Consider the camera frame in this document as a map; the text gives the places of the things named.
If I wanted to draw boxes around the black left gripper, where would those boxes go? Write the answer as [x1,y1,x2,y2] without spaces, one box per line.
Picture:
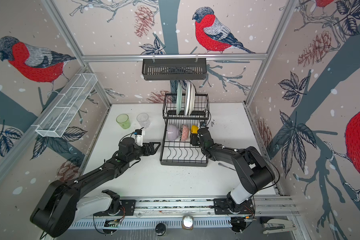
[127,141,161,163]

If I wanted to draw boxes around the yellow bowl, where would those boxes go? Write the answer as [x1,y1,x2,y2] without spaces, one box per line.
[191,125,199,135]

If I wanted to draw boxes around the pink patterned bowl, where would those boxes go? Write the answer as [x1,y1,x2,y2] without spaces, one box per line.
[181,125,190,142]

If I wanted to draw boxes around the lilac ceramic bowl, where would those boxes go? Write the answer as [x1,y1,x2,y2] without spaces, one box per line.
[167,124,179,142]

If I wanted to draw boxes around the clear glass cup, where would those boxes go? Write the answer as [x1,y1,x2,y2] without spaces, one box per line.
[137,113,151,129]

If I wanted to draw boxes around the green glass cup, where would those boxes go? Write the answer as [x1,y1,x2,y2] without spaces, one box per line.
[116,114,131,129]

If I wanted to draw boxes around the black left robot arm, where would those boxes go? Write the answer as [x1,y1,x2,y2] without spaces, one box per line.
[30,137,161,237]

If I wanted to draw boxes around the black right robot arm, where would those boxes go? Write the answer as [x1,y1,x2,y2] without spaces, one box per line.
[197,127,275,214]

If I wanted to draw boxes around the black two-tier dish rack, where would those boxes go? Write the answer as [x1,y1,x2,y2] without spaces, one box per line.
[160,93,211,167]

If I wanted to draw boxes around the cream plate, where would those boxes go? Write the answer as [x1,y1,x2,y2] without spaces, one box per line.
[189,84,196,115]

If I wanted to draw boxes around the green floral plate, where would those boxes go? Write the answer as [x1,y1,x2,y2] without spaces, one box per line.
[176,81,183,115]

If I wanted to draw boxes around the strawberry pattern plate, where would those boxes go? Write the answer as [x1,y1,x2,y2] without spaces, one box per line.
[184,81,192,116]

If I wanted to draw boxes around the silver round button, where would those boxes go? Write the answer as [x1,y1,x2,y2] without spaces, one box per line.
[182,215,194,230]

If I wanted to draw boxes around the black round knob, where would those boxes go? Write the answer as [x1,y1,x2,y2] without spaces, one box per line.
[155,223,167,236]

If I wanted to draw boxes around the grey stapler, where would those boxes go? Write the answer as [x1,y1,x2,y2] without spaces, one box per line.
[260,217,297,235]

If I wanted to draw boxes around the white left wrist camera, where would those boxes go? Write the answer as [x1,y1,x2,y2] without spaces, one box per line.
[134,129,145,147]

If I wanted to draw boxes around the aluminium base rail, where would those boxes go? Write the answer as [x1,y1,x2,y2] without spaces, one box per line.
[70,195,299,233]

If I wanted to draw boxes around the black hanging wall basket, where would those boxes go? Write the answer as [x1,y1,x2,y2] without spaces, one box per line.
[142,58,207,81]

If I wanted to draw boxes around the white mesh wall shelf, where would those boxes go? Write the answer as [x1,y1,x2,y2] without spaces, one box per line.
[36,73,98,138]

